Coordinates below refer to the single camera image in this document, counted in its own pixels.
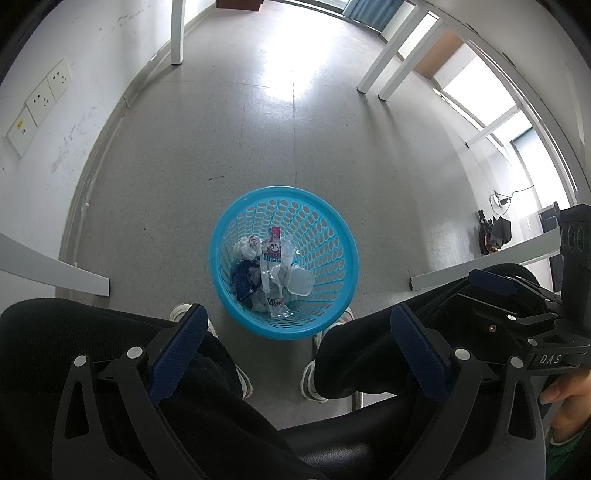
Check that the black chair seat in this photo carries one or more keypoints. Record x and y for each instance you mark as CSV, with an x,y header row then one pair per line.
x,y
346,452

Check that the white wall panel yellow label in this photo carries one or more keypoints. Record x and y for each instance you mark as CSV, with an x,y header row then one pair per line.
x,y
21,131

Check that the person's shoe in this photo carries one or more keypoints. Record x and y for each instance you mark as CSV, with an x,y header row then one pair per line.
x,y
307,383
244,383

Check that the person's left shoe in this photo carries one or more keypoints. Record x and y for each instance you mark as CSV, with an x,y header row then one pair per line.
x,y
244,383

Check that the pink plastic snack bag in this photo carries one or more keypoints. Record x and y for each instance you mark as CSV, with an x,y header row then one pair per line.
x,y
272,240

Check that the white desk frame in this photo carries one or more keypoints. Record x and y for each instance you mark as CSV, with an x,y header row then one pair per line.
x,y
383,69

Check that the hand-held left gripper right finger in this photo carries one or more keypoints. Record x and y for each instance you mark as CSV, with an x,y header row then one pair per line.
x,y
415,344

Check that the black bag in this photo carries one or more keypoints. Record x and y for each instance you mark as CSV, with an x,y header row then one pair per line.
x,y
501,230

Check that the blue wrapper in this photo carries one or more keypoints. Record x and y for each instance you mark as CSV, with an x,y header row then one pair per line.
x,y
240,277

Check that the person's right forearm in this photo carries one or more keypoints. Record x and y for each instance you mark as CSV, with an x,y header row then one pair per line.
x,y
570,461

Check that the white plastic container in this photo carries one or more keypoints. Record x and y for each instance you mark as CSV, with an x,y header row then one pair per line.
x,y
300,281

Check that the brown wooden cabinet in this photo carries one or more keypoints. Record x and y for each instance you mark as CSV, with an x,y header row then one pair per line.
x,y
240,3

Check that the white table leg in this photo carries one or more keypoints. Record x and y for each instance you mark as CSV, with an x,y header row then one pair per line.
x,y
178,37

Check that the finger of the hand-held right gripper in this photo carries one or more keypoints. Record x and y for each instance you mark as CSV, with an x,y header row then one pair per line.
x,y
503,323
494,281

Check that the white paper ball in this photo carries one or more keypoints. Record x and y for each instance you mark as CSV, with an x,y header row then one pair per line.
x,y
244,247

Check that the blue plastic mesh basket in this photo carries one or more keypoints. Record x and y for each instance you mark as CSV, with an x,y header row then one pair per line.
x,y
323,221

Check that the person's right shoe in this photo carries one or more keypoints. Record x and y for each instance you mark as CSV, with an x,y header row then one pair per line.
x,y
307,383

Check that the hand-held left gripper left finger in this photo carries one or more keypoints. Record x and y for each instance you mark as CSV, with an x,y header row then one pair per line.
x,y
184,341

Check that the dark blue curtain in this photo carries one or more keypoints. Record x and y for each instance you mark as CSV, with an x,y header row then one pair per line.
x,y
369,11

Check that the person's right hand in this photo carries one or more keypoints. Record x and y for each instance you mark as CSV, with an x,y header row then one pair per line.
x,y
572,392

